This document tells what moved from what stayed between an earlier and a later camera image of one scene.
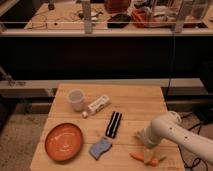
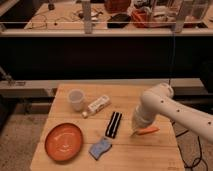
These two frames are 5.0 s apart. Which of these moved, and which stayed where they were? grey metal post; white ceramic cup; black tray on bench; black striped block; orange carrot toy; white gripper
Moved: white gripper; orange carrot toy
Stayed: grey metal post; black tray on bench; black striped block; white ceramic cup
